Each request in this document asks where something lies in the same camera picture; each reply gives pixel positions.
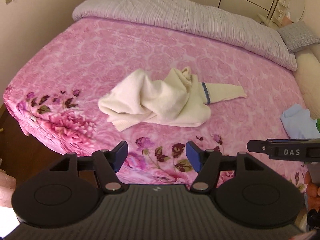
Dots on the green knit garment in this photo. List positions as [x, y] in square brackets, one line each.
[318, 124]

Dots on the grey checked cushion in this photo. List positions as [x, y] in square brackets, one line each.
[298, 36]

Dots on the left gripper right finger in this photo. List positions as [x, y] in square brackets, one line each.
[210, 163]

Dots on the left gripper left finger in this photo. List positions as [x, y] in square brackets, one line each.
[104, 163]

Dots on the pink floral bed blanket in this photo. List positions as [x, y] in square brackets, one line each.
[54, 97]

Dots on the round vanity mirror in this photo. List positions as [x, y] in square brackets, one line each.
[295, 10]

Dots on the white dressing table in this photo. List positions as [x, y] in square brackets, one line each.
[278, 17]

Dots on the light blue garment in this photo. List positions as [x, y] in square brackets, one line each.
[298, 123]

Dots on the person's right hand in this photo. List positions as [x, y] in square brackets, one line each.
[312, 193]

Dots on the lilac striped quilt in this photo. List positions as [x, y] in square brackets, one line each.
[193, 18]

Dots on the large cream pillow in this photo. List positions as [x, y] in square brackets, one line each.
[307, 78]

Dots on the cream knit sweater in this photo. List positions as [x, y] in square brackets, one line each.
[180, 100]

